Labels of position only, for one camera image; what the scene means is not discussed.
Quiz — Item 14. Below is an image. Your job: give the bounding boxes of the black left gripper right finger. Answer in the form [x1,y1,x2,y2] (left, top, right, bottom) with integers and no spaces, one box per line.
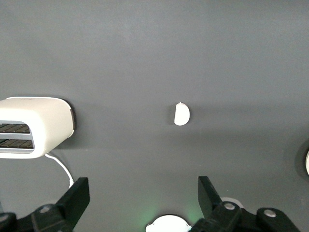
[190,176,243,232]

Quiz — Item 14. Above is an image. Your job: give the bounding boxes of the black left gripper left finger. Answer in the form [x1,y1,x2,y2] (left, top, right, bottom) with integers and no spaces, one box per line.
[31,177,91,232]

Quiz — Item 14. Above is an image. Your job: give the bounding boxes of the small white steamed bun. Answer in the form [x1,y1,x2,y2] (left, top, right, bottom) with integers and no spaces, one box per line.
[173,101,191,126]

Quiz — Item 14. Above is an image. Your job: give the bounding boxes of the cream white toaster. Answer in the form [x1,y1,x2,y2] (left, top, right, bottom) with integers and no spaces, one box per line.
[0,96,76,160]

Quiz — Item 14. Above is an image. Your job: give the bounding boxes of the white toaster power cable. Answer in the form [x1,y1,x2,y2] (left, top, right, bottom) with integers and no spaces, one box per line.
[44,152,75,189]

